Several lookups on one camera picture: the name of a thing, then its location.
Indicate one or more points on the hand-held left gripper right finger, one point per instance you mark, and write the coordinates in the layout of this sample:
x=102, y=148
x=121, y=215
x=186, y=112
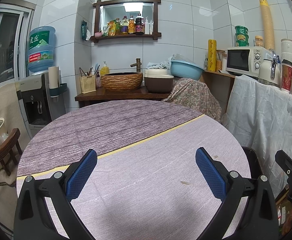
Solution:
x=209, y=172

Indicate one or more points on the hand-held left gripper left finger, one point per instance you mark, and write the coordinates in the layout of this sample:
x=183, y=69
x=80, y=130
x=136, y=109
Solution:
x=82, y=175

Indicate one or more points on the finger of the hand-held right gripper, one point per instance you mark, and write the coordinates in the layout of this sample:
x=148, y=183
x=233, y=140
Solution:
x=286, y=162

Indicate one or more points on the dark plastic trash bin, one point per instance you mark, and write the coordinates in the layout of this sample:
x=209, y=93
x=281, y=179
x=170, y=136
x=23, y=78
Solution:
x=255, y=160

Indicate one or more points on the white non-woven cloth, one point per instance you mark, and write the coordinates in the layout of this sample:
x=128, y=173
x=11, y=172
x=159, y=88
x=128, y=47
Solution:
x=261, y=120

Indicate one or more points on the grey wood-print tablecloth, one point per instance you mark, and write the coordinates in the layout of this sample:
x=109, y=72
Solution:
x=98, y=127

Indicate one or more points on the lilac woven tablecloth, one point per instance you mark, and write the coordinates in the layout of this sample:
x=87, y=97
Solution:
x=141, y=180

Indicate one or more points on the red paper cup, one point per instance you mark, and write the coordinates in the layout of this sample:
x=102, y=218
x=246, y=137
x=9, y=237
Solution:
x=287, y=78

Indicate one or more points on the paisley patterned cloth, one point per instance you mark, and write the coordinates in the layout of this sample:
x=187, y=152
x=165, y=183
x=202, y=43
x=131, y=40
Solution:
x=191, y=97

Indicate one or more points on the dark wooden stool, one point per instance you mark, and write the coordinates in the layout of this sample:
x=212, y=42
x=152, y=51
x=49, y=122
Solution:
x=8, y=146

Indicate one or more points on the wooden cabinet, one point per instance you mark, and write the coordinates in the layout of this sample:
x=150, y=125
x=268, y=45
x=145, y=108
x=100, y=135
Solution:
x=216, y=87

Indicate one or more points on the cream thermos jug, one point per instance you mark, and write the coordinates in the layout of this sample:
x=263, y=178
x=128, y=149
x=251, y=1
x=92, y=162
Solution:
x=265, y=71

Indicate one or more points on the dark wooden counter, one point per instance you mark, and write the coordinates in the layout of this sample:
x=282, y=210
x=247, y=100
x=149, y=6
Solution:
x=115, y=96

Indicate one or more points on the teal cup holder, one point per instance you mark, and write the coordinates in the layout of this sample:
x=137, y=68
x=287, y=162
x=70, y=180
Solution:
x=60, y=90

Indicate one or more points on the water dispenser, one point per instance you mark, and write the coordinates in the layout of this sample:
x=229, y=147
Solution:
x=34, y=100

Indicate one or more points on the cream chopstick holder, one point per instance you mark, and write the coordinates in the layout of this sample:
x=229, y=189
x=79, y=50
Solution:
x=87, y=85

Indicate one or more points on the small pink bottle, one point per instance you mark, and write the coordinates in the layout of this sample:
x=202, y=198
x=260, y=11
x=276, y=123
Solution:
x=98, y=80

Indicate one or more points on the wicker pattern sink basin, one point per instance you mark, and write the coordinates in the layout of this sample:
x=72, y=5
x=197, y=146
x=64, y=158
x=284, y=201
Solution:
x=122, y=82

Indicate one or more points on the cream paper cup stack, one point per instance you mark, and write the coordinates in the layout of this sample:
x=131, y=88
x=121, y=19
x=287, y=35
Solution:
x=53, y=77

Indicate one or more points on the brown and cream rice cooker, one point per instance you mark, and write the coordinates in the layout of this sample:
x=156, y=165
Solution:
x=158, y=82

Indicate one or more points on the bundle of dark chopsticks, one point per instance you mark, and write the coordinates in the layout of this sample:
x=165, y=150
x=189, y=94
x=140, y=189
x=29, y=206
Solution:
x=89, y=71

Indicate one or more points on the light blue plastic basin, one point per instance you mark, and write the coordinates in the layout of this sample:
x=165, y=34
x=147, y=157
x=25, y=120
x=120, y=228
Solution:
x=186, y=70

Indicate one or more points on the yellow soap bottle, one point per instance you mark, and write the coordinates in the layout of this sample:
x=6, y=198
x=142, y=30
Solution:
x=104, y=70

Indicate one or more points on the glass jar with yellow contents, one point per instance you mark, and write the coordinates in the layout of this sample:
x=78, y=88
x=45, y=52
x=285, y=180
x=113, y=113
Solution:
x=219, y=65

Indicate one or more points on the white microwave oven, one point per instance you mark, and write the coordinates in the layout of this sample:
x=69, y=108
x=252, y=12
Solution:
x=238, y=60

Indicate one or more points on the jar with orange lid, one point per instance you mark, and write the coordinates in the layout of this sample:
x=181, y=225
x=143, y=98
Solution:
x=259, y=42

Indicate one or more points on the tall yellow box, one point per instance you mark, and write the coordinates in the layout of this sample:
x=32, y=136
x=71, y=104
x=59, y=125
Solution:
x=212, y=55

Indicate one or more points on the grey-blue towel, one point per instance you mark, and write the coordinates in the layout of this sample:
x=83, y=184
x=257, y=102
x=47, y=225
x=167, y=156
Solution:
x=157, y=65

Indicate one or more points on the bamboo style faucet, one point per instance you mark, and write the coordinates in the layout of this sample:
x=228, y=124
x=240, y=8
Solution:
x=137, y=65

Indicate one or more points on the tall stack of yellow cups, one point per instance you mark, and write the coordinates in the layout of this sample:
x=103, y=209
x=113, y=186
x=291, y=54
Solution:
x=267, y=22

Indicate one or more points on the blue water jug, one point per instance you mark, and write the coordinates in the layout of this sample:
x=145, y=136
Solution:
x=42, y=47

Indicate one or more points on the small pink bowl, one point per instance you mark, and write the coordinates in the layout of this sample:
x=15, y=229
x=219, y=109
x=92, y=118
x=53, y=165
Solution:
x=98, y=34

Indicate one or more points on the green tissue packet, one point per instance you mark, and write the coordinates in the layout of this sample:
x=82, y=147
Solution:
x=83, y=30

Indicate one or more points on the yellow pouch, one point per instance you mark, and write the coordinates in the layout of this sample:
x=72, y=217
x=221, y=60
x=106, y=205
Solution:
x=110, y=30

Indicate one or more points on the sliding window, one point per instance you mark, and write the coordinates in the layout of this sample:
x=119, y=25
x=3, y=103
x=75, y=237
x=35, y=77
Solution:
x=3, y=47

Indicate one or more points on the green and yellow bottle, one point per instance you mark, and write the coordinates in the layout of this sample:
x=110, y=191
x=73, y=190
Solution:
x=117, y=27

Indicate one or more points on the bottle with purple label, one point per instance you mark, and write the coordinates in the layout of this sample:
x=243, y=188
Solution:
x=124, y=27

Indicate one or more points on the wooden framed mirror shelf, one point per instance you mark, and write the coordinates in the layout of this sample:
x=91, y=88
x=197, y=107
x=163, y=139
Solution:
x=97, y=20

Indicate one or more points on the slim white bottle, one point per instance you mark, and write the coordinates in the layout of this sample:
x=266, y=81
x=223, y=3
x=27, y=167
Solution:
x=151, y=28

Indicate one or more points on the bottle with orange label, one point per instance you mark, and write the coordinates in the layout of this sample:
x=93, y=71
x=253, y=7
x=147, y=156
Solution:
x=131, y=26

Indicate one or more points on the dark sauce bottle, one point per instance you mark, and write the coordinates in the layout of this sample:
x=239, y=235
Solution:
x=139, y=26

